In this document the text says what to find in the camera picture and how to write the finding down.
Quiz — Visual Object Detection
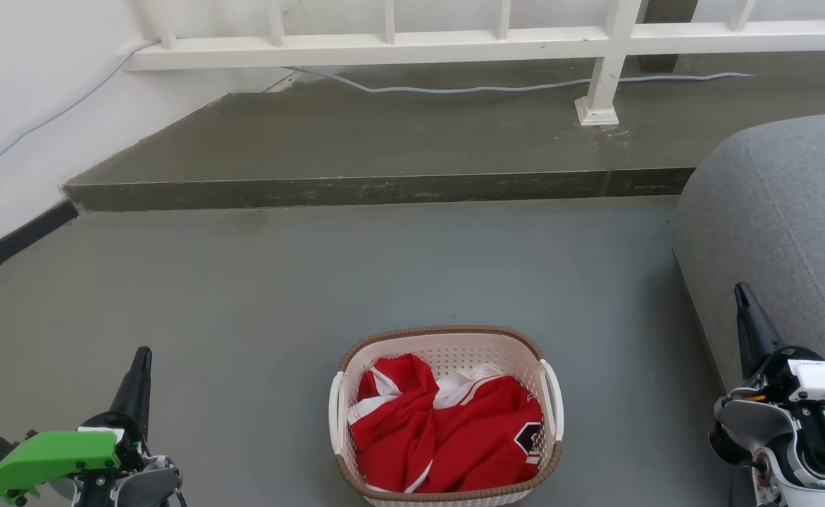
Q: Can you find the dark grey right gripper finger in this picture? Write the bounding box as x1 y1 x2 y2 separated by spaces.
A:
734 283 783 382

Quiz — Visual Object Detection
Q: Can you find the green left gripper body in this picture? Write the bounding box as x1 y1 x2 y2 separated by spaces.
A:
0 414 147 503

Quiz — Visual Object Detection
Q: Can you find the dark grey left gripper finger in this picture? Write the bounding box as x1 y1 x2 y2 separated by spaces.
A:
106 346 153 442

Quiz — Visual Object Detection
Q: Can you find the white plastic laundry basket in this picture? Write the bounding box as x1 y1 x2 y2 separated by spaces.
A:
328 325 565 507

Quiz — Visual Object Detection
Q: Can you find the grey fabric sofa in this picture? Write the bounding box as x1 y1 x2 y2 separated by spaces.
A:
671 111 825 423

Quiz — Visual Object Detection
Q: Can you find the black baseboard strip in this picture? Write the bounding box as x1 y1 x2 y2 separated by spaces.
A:
0 199 80 289

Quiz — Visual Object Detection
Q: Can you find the red white garment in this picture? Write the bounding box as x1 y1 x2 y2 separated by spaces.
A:
347 353 545 494

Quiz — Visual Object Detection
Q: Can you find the raised concrete step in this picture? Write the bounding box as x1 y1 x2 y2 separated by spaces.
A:
62 53 825 213

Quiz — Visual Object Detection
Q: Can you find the white railing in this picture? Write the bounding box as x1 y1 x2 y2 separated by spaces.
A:
125 0 825 127

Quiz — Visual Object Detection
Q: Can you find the light grey cable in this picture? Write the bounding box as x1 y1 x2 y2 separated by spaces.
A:
0 39 161 185
284 66 755 95

